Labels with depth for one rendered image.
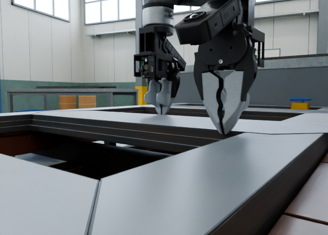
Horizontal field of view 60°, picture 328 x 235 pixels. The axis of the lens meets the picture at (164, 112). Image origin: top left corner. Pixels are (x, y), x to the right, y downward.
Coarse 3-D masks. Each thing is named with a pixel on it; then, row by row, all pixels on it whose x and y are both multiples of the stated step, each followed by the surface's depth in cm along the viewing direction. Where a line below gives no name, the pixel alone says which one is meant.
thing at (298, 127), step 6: (288, 126) 46; (294, 126) 46; (300, 126) 46; (306, 126) 46; (312, 126) 46; (318, 126) 46; (324, 126) 46; (276, 132) 39; (282, 132) 39; (288, 132) 39; (294, 132) 39; (300, 132) 39; (306, 132) 39; (312, 132) 39; (318, 132) 39; (324, 132) 39
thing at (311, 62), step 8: (264, 64) 126; (272, 64) 123; (280, 64) 122; (288, 64) 120; (296, 64) 118; (304, 64) 116; (312, 64) 114; (320, 64) 113; (184, 72) 150; (192, 72) 147
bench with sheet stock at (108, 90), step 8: (40, 88) 385; (48, 88) 380; (56, 88) 377; (64, 88) 370; (72, 88) 366; (80, 88) 361; (88, 88) 327; (96, 88) 323; (104, 88) 319; (112, 88) 320; (8, 96) 375; (112, 96) 321; (136, 96) 377; (8, 104) 376; (48, 104) 438; (112, 104) 322; (136, 104) 378; (8, 112) 377; (120, 144) 368
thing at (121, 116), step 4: (100, 116) 66; (104, 116) 66; (108, 116) 66; (112, 116) 66; (116, 116) 66; (120, 116) 66; (124, 116) 66; (128, 116) 66; (132, 116) 66; (136, 116) 66; (140, 116) 66
